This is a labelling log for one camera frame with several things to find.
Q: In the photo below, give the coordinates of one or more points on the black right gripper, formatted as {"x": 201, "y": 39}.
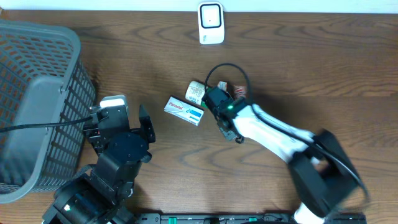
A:
{"x": 227, "y": 135}

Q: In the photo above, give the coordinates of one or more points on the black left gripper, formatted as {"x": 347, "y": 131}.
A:
{"x": 146, "y": 124}

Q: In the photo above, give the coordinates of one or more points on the orange Top chocolate bar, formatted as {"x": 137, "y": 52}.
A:
{"x": 240, "y": 91}

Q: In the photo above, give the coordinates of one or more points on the small orange box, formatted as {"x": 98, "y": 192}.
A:
{"x": 222, "y": 85}

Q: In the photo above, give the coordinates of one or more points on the green lid jar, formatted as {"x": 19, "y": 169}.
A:
{"x": 195, "y": 93}

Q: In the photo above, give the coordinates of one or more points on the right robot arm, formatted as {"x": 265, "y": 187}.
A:
{"x": 321, "y": 171}

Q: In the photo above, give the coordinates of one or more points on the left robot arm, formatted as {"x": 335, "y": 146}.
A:
{"x": 97, "y": 192}

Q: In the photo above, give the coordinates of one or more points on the white barcode scanner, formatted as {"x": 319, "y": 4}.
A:
{"x": 210, "y": 23}

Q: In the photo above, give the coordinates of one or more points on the white Panadol box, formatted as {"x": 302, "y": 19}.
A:
{"x": 184, "y": 111}

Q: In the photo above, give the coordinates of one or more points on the grey plastic basket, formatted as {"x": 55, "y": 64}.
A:
{"x": 45, "y": 94}

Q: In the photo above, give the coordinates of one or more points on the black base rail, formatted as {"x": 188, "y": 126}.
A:
{"x": 281, "y": 218}

